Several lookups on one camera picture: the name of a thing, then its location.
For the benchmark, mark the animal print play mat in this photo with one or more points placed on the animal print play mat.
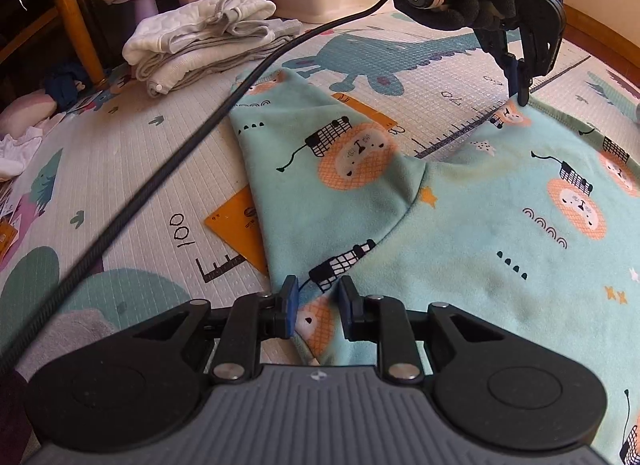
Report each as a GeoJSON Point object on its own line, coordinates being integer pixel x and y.
{"type": "Point", "coordinates": [150, 120]}

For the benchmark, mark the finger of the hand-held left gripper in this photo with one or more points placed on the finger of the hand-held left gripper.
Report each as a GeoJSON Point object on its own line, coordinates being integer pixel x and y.
{"type": "Point", "coordinates": [511, 72]}
{"type": "Point", "coordinates": [547, 35]}

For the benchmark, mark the scattered small cards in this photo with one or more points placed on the scattered small cards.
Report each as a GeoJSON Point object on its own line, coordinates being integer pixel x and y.
{"type": "Point", "coordinates": [6, 230]}

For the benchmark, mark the teal lion print sweatshirt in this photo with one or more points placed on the teal lion print sweatshirt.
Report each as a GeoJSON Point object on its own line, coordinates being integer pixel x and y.
{"type": "Point", "coordinates": [475, 205]}

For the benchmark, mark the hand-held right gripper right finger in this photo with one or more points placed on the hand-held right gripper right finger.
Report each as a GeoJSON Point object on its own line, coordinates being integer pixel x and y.
{"type": "Point", "coordinates": [348, 310]}

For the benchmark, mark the person's grey socked foot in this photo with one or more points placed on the person's grey socked foot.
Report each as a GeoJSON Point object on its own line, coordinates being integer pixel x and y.
{"type": "Point", "coordinates": [70, 340]}

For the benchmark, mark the dark blue cloth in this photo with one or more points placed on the dark blue cloth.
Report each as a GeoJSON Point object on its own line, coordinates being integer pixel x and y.
{"type": "Point", "coordinates": [65, 85]}

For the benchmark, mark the white quilted folded clothes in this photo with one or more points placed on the white quilted folded clothes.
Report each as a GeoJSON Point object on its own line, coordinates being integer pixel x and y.
{"type": "Point", "coordinates": [200, 30]}

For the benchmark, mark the white lace cloth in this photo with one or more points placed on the white lace cloth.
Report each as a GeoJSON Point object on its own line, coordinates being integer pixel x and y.
{"type": "Point", "coordinates": [17, 152]}

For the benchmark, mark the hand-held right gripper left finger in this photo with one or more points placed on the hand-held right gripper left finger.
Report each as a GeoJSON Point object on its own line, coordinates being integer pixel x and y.
{"type": "Point", "coordinates": [289, 310]}

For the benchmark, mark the wooden chair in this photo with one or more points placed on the wooden chair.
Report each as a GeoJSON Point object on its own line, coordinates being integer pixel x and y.
{"type": "Point", "coordinates": [75, 20]}

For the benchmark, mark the person's maroon trouser leg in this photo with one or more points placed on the person's maroon trouser leg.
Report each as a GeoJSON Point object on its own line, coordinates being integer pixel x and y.
{"type": "Point", "coordinates": [12, 420]}

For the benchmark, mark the pink plush pillow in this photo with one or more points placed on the pink plush pillow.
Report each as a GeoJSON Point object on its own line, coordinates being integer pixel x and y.
{"type": "Point", "coordinates": [27, 112]}

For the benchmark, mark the lavender pole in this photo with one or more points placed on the lavender pole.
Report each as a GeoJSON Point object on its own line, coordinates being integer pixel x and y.
{"type": "Point", "coordinates": [147, 7]}

